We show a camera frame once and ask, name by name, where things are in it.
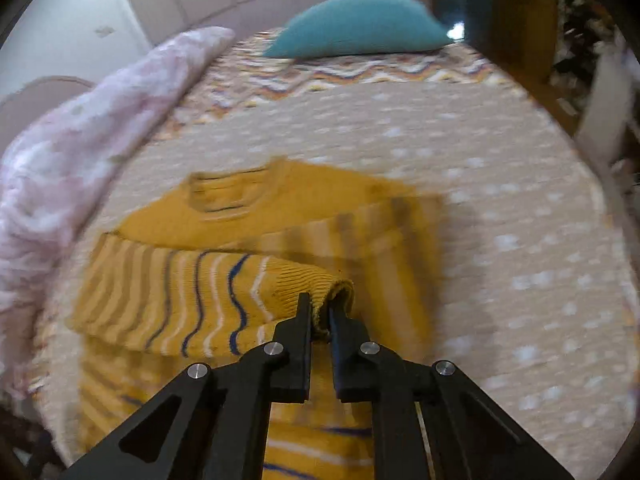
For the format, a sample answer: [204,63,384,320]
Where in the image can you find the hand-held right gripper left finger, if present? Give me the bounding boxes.
[60,292,313,480]

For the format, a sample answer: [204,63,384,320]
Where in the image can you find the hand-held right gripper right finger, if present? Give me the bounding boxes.
[327,304,576,480]

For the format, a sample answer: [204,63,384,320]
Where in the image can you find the yellow striped knit sweater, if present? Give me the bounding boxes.
[67,157,446,480]

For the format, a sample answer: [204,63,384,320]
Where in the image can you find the beige dotted quilted bedspread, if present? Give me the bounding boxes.
[30,27,631,480]

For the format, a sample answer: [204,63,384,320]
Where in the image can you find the pink floral duvet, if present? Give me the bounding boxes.
[0,26,236,401]

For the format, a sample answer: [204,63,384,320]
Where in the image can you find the teal pillow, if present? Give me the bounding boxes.
[262,0,453,59]

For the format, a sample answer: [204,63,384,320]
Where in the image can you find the pink arched headboard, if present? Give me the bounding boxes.
[0,76,96,151]

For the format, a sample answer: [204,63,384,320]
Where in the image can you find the white shelf unit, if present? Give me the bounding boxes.
[550,0,640,176]

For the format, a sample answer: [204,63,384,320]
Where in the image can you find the wooden door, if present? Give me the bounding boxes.
[487,0,558,86]

